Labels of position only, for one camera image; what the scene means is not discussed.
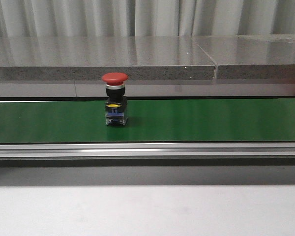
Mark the aluminium conveyor frame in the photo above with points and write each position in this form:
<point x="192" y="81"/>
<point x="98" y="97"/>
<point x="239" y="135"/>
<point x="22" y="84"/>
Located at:
<point x="172" y="150"/>

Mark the grey stone counter left slab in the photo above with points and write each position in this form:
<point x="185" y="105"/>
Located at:
<point x="88" y="58"/>

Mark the grey stone counter slab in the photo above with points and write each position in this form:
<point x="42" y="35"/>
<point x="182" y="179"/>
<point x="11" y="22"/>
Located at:
<point x="88" y="58"/>
<point x="251" y="57"/>

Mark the green conveyor belt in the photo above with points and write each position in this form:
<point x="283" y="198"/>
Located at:
<point x="185" y="120"/>

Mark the grey stone counter right slab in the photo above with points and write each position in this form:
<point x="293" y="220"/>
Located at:
<point x="251" y="57"/>

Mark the red mushroom push button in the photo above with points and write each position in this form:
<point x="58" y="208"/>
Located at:
<point x="116" y="104"/>

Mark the white pleated curtain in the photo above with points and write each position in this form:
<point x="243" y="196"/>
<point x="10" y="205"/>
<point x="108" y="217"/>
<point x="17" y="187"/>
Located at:
<point x="146" y="17"/>

